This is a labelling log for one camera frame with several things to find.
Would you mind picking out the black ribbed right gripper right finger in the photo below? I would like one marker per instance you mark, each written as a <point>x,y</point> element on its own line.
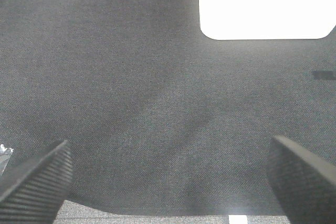
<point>303,182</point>

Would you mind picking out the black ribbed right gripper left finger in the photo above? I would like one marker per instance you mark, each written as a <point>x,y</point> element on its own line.
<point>34,191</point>

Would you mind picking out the dark grey table cloth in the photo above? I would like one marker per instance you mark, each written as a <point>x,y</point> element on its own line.
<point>161,120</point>

